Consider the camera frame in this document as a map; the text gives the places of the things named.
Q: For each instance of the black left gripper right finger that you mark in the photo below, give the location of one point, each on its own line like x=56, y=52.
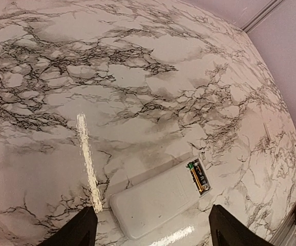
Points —
x=227, y=230

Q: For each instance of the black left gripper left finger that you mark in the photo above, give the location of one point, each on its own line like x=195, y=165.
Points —
x=80, y=230

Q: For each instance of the white remote control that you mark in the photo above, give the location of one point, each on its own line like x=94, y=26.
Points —
x=146, y=206

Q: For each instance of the white remote battery cover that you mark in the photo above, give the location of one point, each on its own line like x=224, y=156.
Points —
x=267, y=132

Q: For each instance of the black gold AAA battery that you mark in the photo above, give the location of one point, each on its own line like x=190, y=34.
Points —
x=199, y=177

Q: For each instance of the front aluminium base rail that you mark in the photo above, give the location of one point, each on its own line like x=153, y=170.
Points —
x=291, y=217

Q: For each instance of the right aluminium frame post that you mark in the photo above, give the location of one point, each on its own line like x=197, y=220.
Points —
x=261, y=15

